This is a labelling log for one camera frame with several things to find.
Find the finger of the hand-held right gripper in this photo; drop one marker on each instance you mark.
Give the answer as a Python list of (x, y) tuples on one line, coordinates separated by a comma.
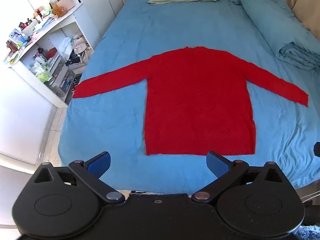
[(317, 150)]

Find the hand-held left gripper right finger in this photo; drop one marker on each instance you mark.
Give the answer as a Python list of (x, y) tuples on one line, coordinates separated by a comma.
[(216, 164)]

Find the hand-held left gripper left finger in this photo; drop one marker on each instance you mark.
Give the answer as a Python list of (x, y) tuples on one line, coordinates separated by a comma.
[(100, 164)]

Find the red knit sweater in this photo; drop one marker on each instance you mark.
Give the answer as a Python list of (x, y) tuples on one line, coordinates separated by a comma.
[(197, 100)]

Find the shaggy blue rug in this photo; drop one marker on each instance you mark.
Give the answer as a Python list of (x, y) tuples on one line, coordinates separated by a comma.
[(310, 233)]

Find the grey storage box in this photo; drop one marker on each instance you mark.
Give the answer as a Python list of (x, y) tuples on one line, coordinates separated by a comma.
[(61, 83)]

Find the green packet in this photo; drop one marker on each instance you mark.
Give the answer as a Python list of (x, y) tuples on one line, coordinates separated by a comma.
[(43, 76)]

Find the beige handbag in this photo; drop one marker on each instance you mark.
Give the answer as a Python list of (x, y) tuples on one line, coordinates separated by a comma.
[(80, 46)]

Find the red box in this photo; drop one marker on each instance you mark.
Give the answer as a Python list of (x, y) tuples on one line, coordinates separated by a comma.
[(52, 52)]

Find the white plastic bag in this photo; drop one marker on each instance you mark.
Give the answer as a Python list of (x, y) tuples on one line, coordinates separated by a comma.
[(65, 46)]

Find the blue rolled duvet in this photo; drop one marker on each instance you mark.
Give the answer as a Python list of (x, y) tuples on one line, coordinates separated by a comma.
[(272, 22)]

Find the white shelf unit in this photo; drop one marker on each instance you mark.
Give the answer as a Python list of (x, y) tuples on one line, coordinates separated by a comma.
[(53, 31)]

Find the beige curtain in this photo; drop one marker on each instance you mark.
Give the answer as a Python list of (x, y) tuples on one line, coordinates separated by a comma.
[(303, 7)]

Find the bed with blue sheet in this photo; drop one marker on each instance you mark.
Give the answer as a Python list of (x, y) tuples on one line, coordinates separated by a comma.
[(175, 25)]

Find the brown bottle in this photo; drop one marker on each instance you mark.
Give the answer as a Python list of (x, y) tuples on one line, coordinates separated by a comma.
[(11, 46)]

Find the white wardrobe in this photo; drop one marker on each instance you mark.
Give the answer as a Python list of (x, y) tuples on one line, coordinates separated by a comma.
[(100, 7)]

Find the pink box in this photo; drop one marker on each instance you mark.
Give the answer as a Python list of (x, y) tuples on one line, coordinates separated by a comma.
[(65, 3)]

